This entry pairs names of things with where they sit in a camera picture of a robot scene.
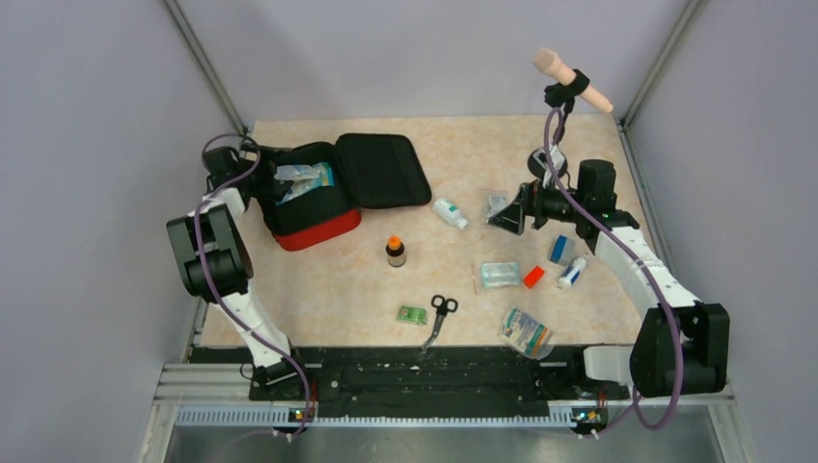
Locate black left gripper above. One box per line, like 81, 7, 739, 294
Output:
234, 142, 293, 201

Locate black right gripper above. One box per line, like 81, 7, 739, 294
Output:
489, 171, 587, 235

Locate clear bag wipe sachets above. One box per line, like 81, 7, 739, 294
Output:
481, 190, 508, 223

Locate blue gauze packet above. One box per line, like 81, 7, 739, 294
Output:
274, 162, 335, 204

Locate small teal pad packet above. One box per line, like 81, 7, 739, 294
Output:
473, 261, 522, 294

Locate white bottle green label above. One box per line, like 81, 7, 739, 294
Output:
433, 198, 470, 231

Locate white blue tube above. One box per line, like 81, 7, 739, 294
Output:
558, 257, 587, 288

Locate bandage roll packet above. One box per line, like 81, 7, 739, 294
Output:
499, 308, 554, 360

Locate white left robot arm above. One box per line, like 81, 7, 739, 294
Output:
166, 146, 310, 399

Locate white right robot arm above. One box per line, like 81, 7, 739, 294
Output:
489, 151, 730, 397

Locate red black medicine kit case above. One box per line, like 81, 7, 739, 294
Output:
257, 133, 432, 252

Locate blue grey box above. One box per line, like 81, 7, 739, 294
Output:
549, 234, 575, 266

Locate orange small box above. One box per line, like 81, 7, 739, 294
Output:
523, 265, 546, 289

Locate brown bottle orange cap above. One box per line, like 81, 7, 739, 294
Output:
385, 235, 406, 268

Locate black microphone stand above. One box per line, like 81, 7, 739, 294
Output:
528, 68, 590, 184

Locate green wind oil box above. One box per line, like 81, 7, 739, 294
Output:
395, 306, 427, 326

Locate beige microphone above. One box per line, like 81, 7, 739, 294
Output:
532, 48, 614, 114

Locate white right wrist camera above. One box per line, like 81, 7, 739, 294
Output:
529, 147, 567, 186

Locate black handled scissors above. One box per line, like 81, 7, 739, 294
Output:
421, 295, 459, 355

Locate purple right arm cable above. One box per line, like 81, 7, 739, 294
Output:
543, 106, 686, 439

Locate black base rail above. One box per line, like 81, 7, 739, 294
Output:
190, 346, 630, 419

